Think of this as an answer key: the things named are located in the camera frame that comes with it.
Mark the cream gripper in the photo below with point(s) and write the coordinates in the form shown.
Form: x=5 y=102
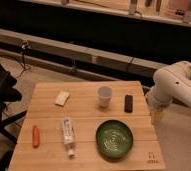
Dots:
x=157 y=113

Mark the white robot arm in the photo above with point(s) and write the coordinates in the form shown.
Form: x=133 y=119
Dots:
x=170 y=82

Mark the green ceramic bowl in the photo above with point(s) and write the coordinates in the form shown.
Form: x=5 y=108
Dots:
x=114 y=139

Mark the black rectangular remote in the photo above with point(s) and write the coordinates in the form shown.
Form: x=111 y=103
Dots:
x=128 y=106

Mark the translucent plastic cup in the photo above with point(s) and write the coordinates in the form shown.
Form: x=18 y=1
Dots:
x=104 y=95

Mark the clear plastic bottle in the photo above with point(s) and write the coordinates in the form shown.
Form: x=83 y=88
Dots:
x=68 y=136

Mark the white sponge block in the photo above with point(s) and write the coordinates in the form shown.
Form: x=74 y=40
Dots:
x=61 y=98

